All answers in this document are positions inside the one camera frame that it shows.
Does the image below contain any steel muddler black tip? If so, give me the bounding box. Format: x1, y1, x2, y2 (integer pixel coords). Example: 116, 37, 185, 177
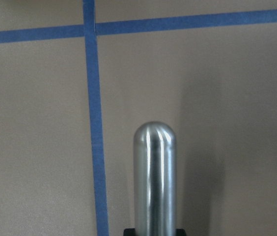
133, 121, 176, 236

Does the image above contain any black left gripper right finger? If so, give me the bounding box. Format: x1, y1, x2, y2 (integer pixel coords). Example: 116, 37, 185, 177
175, 228, 187, 236

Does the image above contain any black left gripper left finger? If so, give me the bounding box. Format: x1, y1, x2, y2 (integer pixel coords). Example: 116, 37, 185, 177
123, 228, 136, 236

